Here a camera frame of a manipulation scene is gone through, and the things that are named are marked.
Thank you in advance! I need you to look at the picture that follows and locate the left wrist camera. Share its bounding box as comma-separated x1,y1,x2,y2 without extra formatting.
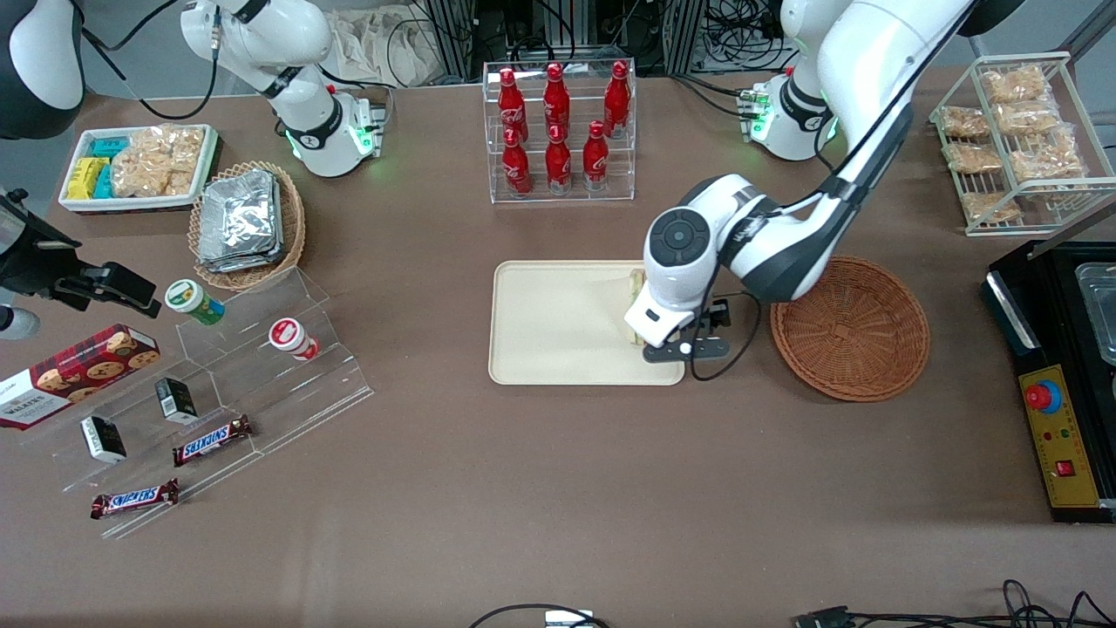
643,299,732,363

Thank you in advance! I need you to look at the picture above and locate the brown Snickers bar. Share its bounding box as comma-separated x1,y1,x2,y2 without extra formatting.
172,414,255,468
91,478,180,521

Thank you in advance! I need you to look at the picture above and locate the black machine housing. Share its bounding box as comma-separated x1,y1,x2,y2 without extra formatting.
983,240,1116,524

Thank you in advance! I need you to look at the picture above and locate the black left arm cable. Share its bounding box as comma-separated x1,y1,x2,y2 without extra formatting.
689,48,929,382

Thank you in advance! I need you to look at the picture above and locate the cream plastic tray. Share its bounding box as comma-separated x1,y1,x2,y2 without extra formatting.
488,260,686,386

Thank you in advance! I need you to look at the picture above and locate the green lidded snack cup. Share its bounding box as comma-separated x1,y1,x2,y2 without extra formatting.
165,279,226,326

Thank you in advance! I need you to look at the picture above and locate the silver foil packet stack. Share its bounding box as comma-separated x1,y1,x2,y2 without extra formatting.
197,170,284,274

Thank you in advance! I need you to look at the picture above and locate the clear bag of crackers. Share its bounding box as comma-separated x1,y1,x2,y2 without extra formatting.
111,125,206,197

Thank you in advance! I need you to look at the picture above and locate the clear acrylic bottle rack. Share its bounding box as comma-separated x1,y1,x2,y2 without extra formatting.
482,59,637,204

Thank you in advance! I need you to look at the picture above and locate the yellow control panel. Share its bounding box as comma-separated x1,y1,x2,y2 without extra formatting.
1018,365,1102,509

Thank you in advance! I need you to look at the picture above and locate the clear metal machine pan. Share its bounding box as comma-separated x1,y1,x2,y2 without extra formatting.
1074,262,1116,367

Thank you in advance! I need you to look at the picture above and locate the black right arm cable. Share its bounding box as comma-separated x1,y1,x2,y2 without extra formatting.
81,0,221,122

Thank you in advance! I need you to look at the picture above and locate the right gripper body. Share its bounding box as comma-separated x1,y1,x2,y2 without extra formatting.
0,188,81,295

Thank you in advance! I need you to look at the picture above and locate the red tartan cookie box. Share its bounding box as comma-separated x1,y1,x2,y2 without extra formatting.
0,324,161,430

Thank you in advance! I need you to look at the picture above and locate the triangular sandwich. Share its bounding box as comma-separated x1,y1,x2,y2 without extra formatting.
623,269,648,347

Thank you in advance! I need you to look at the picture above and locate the small black box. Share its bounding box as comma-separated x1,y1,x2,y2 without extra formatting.
81,416,127,464
155,377,199,426

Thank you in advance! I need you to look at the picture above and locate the white wire rack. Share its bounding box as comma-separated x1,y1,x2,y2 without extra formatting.
929,51,1116,237

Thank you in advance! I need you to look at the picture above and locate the white crumpled cloth bag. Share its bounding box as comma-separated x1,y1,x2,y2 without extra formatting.
330,7,447,88

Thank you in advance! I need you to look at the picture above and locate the clear acrylic stepped stand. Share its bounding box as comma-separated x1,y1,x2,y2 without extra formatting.
22,266,376,540

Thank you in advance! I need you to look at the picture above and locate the oval tan wicker basket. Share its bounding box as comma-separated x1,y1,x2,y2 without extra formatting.
188,160,307,291

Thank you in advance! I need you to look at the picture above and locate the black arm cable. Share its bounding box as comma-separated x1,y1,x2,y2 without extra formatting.
81,0,221,122
689,48,929,382

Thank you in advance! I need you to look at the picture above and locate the red lidded snack cup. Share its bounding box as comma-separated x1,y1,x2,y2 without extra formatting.
269,317,320,361

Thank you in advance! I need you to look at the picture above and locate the black cable with connector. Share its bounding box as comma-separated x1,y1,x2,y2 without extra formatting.
793,579,1116,628

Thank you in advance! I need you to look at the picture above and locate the white rectangular snack tray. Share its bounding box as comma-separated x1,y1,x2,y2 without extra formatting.
58,125,219,215

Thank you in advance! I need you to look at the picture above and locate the bagged fried snack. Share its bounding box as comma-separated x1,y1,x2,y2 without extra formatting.
1009,131,1088,186
961,192,1023,225
994,100,1062,138
944,141,1005,174
942,106,992,140
981,65,1051,106

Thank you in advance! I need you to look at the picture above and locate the black cable tangle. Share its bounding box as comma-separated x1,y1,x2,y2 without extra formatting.
706,0,796,71

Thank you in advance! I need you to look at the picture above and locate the red cola bottle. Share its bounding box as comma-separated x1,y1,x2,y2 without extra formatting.
498,68,528,145
543,63,571,140
582,120,609,191
502,127,532,197
604,60,631,139
546,125,573,195

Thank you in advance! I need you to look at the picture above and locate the yellow snack packet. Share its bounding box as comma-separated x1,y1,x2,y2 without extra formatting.
67,157,110,201

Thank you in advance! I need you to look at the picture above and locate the black looped cable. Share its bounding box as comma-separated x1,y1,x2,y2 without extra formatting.
469,604,611,628

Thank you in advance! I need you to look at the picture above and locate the aluminium frame post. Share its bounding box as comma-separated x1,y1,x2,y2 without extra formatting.
665,0,707,75
425,0,476,81

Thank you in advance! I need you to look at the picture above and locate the round brown wicker basket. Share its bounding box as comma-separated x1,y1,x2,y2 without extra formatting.
770,255,930,403

